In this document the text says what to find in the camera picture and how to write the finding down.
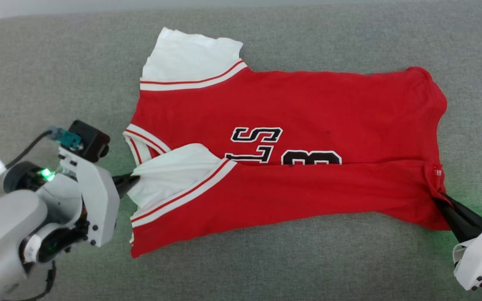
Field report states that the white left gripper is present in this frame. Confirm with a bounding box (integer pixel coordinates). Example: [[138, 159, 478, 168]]
[[58, 145, 141, 248]]

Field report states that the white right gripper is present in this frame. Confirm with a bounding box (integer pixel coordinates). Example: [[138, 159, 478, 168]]
[[433, 192, 482, 291]]

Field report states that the red and white sports jersey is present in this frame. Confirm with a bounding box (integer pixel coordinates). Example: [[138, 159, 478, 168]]
[[122, 27, 453, 259]]

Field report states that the teal cable connector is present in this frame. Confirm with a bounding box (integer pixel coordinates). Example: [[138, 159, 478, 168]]
[[48, 126, 84, 151]]

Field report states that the thin black cable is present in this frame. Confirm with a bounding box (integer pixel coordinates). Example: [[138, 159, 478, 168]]
[[0, 130, 54, 195], [15, 259, 57, 301]]

